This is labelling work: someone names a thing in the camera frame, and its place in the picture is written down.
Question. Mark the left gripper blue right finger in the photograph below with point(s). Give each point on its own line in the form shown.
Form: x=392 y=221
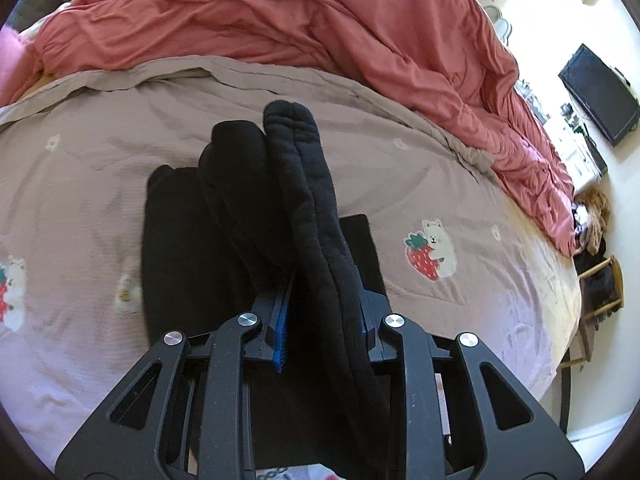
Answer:
x=456 y=411

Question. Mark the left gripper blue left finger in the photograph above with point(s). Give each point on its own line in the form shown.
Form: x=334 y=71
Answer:
x=183 y=390

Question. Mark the black sweater with print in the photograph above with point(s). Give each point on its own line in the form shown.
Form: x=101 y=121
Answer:
x=259 y=214

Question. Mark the wooden stool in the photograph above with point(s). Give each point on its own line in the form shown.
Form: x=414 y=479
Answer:
x=602 y=289

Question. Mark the beige strawberry bear bedspread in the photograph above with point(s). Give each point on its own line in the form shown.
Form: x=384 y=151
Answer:
x=456 y=253

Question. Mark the black monitor screen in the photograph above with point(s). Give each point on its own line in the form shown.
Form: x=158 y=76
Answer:
x=601 y=93

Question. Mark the coral red duvet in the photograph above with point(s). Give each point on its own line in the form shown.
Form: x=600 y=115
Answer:
x=439 y=58

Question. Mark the pink quilted blanket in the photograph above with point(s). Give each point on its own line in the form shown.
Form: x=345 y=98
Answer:
x=14 y=61

